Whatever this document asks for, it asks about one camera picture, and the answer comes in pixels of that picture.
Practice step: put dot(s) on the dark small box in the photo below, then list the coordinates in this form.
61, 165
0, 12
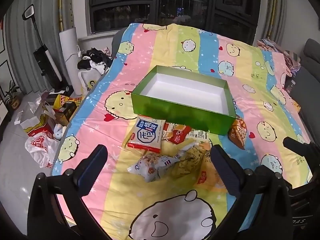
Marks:
291, 86

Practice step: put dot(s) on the black and white clothes pile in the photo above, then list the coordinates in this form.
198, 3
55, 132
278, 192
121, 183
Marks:
96, 57

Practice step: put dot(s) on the striped cartoon bedsheet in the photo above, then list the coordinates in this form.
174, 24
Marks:
155, 55

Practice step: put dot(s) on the brown orange snack packet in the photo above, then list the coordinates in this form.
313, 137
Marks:
238, 135

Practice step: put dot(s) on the dark framed window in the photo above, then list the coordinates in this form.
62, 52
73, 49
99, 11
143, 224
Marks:
120, 17

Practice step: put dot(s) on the yellow pipe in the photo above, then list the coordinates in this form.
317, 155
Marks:
60, 5
272, 10

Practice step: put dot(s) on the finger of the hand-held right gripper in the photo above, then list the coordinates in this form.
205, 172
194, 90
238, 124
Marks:
300, 148

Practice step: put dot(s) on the grey sofa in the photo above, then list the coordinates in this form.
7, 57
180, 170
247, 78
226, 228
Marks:
308, 80

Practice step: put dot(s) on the grey curtain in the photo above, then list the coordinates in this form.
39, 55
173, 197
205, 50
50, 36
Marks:
281, 12
47, 10

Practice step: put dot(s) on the dark small carton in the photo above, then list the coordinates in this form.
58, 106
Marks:
67, 110

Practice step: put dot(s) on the yellow packet red label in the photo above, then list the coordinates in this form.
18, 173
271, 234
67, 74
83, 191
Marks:
203, 177

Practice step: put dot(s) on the cream packet green print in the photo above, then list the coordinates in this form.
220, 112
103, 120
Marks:
197, 135

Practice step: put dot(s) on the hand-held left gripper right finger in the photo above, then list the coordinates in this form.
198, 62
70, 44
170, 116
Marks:
226, 175

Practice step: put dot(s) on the small potted plant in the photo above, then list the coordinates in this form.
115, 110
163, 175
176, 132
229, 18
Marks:
15, 101

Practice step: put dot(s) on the pink patterned cloth pile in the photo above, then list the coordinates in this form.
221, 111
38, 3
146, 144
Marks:
290, 60

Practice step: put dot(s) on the red and white plastic bag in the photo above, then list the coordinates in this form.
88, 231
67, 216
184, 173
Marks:
40, 146

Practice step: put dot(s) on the white rolled mat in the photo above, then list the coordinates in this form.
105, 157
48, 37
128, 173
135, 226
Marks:
70, 55

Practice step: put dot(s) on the gold snack packet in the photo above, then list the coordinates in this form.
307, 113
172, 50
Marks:
187, 165

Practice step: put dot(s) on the black upright vacuum cleaner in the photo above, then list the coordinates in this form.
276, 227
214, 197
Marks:
46, 60

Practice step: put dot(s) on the white printed bag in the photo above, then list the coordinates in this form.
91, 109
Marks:
90, 82

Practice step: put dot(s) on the white paper bag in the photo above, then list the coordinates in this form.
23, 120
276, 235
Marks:
35, 122

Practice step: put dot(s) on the small yellow item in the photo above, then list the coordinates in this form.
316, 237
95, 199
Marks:
297, 106

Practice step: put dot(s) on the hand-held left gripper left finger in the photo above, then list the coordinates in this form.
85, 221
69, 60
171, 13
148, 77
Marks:
88, 172

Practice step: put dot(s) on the white packet blue print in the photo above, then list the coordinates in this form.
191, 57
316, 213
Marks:
146, 135

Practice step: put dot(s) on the white and blue nut packet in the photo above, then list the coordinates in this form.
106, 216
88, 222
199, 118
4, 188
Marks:
152, 167

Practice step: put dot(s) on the red and white snack packet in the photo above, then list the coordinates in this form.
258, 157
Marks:
178, 133

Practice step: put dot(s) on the white plush toy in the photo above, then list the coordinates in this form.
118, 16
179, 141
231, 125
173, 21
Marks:
60, 132

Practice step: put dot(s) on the green cardboard box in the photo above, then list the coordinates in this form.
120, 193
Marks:
175, 115

